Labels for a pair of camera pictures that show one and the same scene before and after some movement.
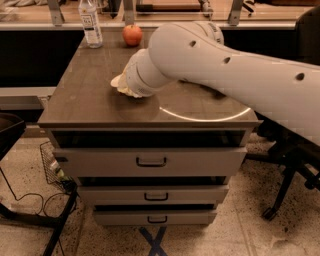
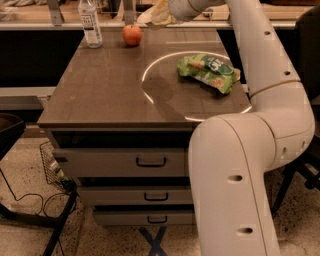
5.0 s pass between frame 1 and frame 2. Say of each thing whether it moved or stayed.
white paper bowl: moved
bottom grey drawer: stayed
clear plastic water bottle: stayed
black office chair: stayed
